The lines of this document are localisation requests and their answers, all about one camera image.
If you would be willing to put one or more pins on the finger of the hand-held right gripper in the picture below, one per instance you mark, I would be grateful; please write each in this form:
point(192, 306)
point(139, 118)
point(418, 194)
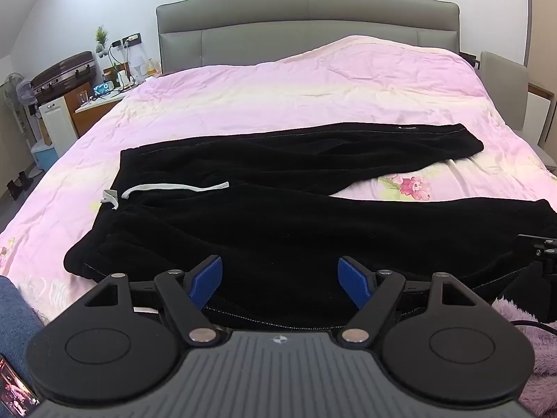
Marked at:
point(541, 247)

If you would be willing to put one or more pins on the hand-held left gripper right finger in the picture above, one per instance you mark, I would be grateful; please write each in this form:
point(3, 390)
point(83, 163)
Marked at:
point(355, 282)

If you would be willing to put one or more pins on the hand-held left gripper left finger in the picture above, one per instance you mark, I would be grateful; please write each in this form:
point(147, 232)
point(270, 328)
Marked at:
point(205, 282)

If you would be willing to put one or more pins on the black pants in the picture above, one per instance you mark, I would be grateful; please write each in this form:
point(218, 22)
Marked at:
point(278, 226)

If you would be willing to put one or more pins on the purple fuzzy garment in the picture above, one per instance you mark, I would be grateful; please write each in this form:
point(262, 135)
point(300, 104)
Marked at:
point(544, 365)

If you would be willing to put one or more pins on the grey chair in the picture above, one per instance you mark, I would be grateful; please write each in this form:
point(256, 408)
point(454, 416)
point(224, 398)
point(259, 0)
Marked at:
point(507, 91)

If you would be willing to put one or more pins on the person's blue jeans leg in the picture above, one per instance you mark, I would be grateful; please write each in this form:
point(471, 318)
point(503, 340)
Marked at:
point(19, 326)

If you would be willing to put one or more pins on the wooden nightstand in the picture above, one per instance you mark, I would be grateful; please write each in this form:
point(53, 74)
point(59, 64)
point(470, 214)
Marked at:
point(96, 111)

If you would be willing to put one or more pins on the blue plastic bin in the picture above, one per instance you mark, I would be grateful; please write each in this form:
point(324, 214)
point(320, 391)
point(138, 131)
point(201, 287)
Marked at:
point(45, 156)

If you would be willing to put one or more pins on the pink floral blanket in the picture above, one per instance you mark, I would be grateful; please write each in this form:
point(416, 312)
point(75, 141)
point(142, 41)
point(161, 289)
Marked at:
point(278, 91)

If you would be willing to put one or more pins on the black shoes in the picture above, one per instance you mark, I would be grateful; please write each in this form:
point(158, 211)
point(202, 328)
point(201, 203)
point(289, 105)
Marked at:
point(18, 184)

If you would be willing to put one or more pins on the small digital clock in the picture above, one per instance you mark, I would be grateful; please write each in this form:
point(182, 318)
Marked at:
point(103, 89)

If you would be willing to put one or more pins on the smartphone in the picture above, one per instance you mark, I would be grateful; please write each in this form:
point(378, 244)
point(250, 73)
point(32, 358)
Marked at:
point(13, 389)

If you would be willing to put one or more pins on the yellow bottle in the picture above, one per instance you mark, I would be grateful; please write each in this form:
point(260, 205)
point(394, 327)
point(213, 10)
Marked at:
point(152, 68)

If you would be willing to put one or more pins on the white table lamp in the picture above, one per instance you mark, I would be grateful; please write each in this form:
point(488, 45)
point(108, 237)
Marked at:
point(137, 62)

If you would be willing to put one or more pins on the dark brown suitcase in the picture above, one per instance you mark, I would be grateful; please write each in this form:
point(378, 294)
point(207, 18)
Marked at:
point(63, 74)

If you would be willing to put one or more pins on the standing fan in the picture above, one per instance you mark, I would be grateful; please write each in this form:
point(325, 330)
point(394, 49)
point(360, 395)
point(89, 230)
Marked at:
point(19, 96)

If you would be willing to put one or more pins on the green potted plant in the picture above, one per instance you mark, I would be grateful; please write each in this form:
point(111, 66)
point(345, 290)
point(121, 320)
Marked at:
point(101, 40)

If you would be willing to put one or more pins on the black wall power strip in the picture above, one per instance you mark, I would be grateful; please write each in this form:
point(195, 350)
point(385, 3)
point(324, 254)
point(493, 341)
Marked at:
point(127, 40)

